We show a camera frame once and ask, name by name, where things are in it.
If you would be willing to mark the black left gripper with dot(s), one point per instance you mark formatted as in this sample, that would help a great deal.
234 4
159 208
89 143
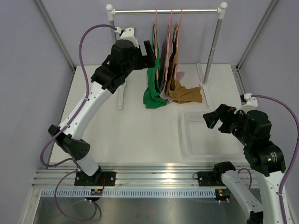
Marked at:
144 61

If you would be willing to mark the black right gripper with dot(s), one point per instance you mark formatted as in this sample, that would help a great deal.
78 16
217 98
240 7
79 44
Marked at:
225 113

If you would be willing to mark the green tank top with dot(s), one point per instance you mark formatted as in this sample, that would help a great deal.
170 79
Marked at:
151 96

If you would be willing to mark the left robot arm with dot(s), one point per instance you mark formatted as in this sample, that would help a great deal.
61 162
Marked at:
68 134

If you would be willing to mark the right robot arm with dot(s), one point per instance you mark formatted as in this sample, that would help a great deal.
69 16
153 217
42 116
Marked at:
252 129

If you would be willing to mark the pink tank top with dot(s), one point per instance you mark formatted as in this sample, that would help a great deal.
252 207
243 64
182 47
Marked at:
163 84

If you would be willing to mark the pink hanger with brown top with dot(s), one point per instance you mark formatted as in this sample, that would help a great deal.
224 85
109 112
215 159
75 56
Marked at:
176 44

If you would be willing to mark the white plastic basket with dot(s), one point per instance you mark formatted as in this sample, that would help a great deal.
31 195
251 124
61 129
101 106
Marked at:
200 141

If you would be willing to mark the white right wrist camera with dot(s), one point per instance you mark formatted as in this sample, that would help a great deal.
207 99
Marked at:
249 103

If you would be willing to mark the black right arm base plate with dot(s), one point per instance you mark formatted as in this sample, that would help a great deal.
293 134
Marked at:
207 179

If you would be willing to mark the aluminium mounting rail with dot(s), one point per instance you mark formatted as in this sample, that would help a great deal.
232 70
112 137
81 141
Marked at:
150 175

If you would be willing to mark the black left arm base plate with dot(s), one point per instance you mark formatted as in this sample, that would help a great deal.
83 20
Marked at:
104 178

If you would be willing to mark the white slotted cable duct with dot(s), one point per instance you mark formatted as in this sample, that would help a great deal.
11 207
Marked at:
131 193

